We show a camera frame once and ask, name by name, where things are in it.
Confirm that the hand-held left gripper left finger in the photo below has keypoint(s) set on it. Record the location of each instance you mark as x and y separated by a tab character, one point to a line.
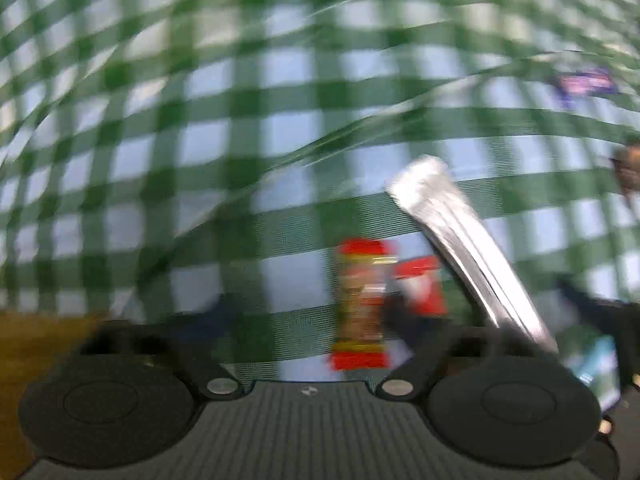
220	317

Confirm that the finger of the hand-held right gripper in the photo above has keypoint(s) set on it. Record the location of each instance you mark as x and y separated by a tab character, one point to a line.
590	302

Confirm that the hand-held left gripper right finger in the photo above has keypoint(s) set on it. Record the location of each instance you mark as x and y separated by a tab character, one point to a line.
415	330

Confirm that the light blue stick packet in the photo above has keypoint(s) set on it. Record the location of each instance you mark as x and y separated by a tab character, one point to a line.
597	365

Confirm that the red square packet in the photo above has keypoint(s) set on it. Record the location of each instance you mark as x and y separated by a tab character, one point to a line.
425	285

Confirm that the red yellow snack packet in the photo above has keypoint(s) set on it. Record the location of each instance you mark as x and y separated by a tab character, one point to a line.
360	310

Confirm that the silver foil snack packet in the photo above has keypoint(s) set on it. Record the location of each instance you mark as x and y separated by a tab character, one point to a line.
460	235

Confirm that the black snack packet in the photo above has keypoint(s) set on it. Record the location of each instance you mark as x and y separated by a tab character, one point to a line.
631	170

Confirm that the purple snack packet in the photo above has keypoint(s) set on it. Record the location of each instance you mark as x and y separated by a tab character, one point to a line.
585	82

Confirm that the green checkered cloth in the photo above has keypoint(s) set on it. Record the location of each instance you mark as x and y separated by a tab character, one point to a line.
250	110

